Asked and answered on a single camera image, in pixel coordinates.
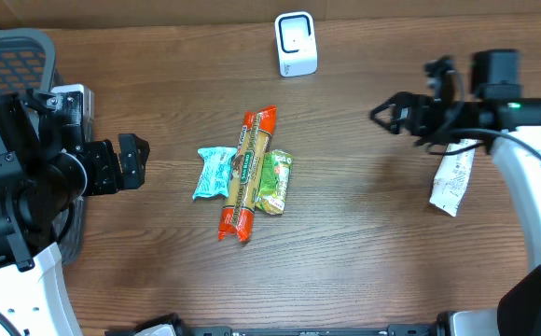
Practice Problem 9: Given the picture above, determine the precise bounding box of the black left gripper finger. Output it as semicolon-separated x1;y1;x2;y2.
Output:
118;152;146;189
118;133;150;163

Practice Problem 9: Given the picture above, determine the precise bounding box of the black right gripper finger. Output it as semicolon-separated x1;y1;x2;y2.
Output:
423;55;456;101
369;91;413;134

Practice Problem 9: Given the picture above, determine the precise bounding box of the white tube with gold cap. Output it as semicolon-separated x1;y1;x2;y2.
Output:
429;139;478;217

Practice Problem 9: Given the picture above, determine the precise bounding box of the mint green wipes packet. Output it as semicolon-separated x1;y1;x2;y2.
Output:
192;147;237;200

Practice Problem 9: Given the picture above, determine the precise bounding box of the orange spaghetti packet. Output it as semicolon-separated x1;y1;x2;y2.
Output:
217;105;276;242

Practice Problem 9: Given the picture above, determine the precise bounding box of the green snack packet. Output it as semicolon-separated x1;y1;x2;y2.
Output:
256;149;294;215

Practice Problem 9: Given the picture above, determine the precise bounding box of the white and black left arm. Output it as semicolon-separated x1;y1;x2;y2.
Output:
0;89;150;335

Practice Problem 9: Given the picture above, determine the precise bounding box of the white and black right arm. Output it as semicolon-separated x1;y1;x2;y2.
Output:
369;49;541;335

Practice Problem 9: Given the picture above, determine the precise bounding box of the white barcode scanner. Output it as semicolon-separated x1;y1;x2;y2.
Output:
274;11;318;77

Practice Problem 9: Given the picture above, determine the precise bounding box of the grey plastic shopping basket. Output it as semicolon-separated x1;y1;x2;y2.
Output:
0;28;94;266

